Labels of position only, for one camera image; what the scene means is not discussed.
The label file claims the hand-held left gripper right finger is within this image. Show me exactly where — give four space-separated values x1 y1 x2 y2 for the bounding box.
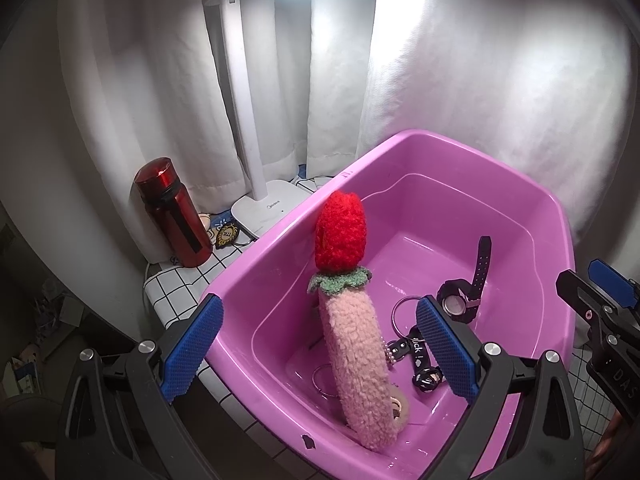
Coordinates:
415 294 586 480

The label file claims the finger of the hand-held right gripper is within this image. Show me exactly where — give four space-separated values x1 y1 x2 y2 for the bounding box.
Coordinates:
556 269 627 332
587 259 640 311

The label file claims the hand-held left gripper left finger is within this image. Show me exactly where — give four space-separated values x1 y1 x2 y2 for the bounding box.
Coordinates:
55 292 226 480

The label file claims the black flower print keychain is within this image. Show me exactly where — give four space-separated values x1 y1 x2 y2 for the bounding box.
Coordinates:
391 296 443 393

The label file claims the black digital watch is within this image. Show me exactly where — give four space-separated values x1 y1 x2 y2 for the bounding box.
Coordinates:
436 235 493 323

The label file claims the fuzzy pink strawberry headband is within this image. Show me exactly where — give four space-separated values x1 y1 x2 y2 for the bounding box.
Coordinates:
306 191 397 451

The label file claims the pink plastic basin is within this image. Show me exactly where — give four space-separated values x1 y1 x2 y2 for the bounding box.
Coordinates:
197 129 576 480

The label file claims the gold black badge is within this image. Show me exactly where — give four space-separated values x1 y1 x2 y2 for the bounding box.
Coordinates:
214 222 242 250

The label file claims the red metal bottle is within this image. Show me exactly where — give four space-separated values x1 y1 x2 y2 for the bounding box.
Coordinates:
132 157 214 268

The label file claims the white desk lamp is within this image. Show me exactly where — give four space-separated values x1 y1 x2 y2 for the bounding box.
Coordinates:
202 0 426 240

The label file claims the white curtain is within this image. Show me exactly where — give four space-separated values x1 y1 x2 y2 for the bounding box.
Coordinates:
50 0 640 281

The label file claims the thin metal ring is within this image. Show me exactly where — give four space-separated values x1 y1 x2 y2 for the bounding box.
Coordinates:
312 364 343 397

